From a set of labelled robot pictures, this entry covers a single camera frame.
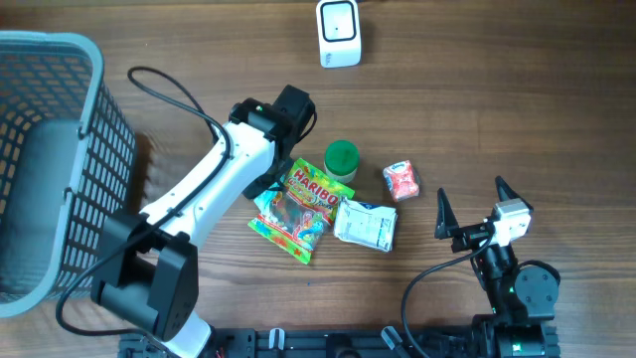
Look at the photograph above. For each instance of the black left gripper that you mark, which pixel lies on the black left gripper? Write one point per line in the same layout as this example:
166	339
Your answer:
259	187

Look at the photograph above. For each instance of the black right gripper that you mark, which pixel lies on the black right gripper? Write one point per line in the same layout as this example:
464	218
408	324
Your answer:
447	227

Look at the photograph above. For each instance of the green lid plastic jar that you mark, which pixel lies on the green lid plastic jar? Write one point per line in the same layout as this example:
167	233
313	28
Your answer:
341	161

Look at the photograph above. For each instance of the red Kleenex tissue pack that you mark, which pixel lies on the red Kleenex tissue pack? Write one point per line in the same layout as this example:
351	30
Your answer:
401	180

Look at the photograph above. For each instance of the Haribo gummy candy bag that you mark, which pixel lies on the Haribo gummy candy bag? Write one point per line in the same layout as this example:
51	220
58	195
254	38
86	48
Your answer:
295	212

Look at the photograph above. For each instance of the white paper tissue pack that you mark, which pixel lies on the white paper tissue pack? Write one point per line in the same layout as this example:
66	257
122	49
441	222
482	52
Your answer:
367	225

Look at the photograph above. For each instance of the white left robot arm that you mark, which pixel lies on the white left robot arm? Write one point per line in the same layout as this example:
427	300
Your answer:
147	268

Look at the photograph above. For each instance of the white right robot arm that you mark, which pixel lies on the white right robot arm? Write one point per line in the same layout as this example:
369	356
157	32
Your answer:
522	296

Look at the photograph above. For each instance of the white barcode scanner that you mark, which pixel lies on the white barcode scanner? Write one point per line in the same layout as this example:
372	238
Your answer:
339	33

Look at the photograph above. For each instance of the grey plastic mesh basket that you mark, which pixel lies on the grey plastic mesh basket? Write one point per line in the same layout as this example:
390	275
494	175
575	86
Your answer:
67	160

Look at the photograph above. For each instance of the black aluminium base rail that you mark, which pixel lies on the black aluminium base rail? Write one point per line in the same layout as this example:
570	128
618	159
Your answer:
460	341

